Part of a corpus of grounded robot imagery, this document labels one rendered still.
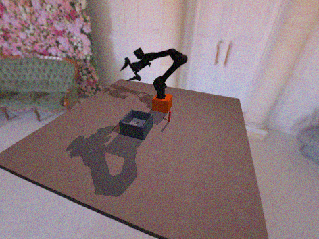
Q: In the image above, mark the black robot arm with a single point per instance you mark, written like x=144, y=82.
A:
x=159, y=82

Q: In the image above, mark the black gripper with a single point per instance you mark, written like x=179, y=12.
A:
x=127, y=62

